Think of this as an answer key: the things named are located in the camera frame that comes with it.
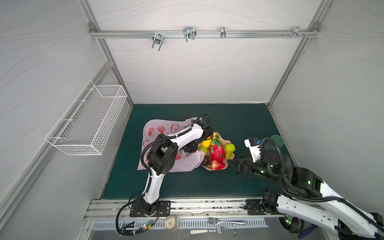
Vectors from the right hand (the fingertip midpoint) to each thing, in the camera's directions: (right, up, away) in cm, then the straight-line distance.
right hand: (236, 154), depth 65 cm
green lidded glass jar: (+33, +2, +25) cm, 41 cm away
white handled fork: (-7, -37, +4) cm, 38 cm away
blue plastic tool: (+34, -37, +4) cm, 51 cm away
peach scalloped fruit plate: (0, 0, +28) cm, 28 cm away
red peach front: (-6, -10, +15) cm, 19 cm away
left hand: (-24, -2, +23) cm, 33 cm away
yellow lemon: (-11, 0, +25) cm, 28 cm away
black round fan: (+30, -37, +7) cm, 48 cm away
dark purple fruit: (-12, -8, +17) cm, 23 cm away
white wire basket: (-69, +12, +4) cm, 70 cm away
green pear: (+2, -2, +20) cm, 20 cm away
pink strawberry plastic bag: (-23, -8, +15) cm, 29 cm away
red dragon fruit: (-5, -4, +21) cm, 22 cm away
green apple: (-13, -3, +23) cm, 27 cm away
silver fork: (-7, -33, +5) cm, 34 cm away
